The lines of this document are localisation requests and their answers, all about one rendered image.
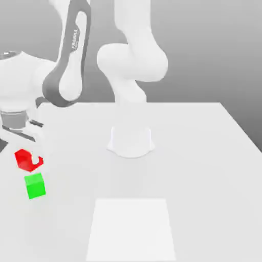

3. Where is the small red cube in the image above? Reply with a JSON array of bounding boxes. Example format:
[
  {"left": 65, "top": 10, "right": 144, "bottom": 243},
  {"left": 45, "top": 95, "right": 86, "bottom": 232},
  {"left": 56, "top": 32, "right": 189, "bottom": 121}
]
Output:
[{"left": 14, "top": 148, "right": 44, "bottom": 173}]

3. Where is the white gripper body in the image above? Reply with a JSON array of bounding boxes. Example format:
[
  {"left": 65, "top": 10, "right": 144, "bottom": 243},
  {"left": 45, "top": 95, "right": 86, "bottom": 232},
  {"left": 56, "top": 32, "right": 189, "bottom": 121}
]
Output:
[{"left": 0, "top": 124, "right": 49, "bottom": 154}]

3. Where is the small green cube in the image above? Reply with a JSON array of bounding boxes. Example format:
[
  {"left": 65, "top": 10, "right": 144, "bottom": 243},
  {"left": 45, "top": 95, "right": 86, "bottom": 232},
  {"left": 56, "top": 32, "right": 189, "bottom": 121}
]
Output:
[{"left": 24, "top": 172, "right": 47, "bottom": 200}]

